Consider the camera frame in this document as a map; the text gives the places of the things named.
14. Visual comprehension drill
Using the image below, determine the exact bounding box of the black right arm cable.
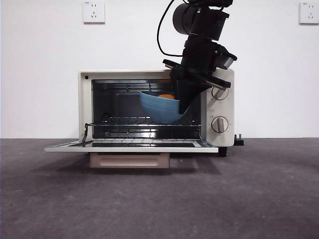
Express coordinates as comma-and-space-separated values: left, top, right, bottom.
157, 0, 185, 57

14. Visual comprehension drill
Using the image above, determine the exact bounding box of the white toaster oven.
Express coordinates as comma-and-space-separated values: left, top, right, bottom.
78, 69, 235, 157

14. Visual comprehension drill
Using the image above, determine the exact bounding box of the white wall socket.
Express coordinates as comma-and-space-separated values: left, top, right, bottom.
83, 0, 106, 24
299, 1, 319, 25

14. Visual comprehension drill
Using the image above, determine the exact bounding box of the white glass oven door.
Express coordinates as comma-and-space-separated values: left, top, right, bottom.
44, 139, 220, 169

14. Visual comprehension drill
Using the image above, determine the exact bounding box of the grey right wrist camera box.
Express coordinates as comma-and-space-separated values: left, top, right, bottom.
214, 47, 238, 70

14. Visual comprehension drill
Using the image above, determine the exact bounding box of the metal wire oven rack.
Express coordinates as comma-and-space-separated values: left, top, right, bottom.
84, 113, 202, 140

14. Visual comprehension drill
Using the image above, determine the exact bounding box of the blue ceramic bowl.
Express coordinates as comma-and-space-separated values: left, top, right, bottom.
139, 91, 190, 124

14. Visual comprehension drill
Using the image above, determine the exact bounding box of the beige oven knob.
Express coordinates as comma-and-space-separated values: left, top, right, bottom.
211, 116, 229, 133
211, 86, 229, 101

